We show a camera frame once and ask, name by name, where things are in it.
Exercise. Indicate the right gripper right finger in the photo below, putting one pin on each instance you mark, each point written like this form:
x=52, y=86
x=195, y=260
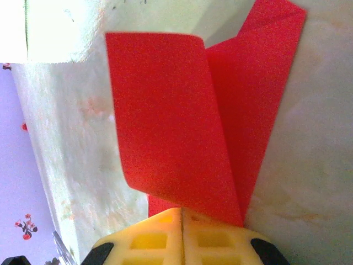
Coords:
x=226, y=245

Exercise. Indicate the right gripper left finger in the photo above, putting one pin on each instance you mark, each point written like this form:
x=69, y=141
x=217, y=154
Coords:
x=143, y=243

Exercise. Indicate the red paper sheet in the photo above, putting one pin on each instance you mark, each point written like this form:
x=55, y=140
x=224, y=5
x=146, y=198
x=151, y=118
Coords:
x=165, y=110

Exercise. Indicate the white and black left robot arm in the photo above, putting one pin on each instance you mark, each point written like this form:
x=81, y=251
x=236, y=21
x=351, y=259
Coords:
x=13, y=261

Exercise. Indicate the aluminium table edge rail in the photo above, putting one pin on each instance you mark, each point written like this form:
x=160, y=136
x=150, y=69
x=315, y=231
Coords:
x=64, y=248

